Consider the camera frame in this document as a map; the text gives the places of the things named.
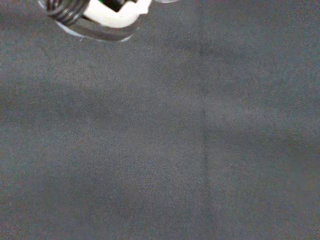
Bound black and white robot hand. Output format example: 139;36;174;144
37;0;153;28

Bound black bench cloth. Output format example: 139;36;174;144
0;0;320;240

